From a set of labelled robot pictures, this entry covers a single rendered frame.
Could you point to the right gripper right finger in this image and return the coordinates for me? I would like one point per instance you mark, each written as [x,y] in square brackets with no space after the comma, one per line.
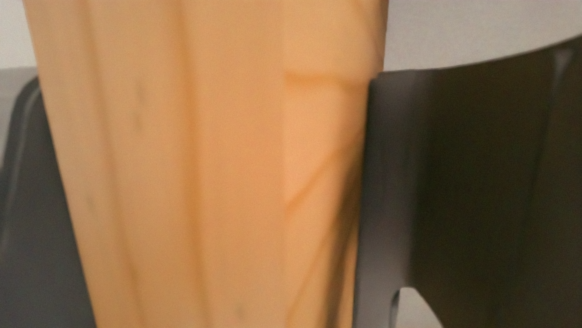
[471,192]

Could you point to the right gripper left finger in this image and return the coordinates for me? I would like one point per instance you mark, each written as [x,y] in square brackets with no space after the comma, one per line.
[42,279]

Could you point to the beige wall rack case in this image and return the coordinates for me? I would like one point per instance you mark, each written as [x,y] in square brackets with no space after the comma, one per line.
[15,42]

